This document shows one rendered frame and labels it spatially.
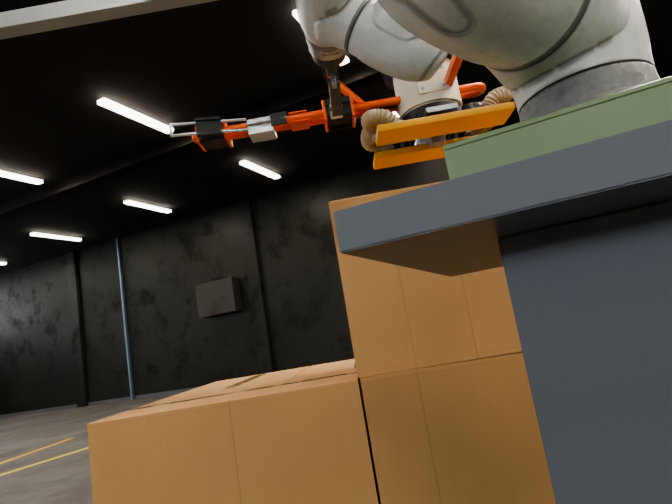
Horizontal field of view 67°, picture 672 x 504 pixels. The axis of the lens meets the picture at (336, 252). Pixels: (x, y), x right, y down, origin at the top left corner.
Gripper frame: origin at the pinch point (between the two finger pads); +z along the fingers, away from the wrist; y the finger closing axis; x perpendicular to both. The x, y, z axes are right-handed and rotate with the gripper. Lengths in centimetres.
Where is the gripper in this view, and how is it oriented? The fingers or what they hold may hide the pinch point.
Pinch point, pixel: (332, 90)
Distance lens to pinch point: 131.9
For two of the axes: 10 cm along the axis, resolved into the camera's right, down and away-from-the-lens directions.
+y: 1.6, 9.7, -1.7
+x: 9.9, -1.7, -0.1
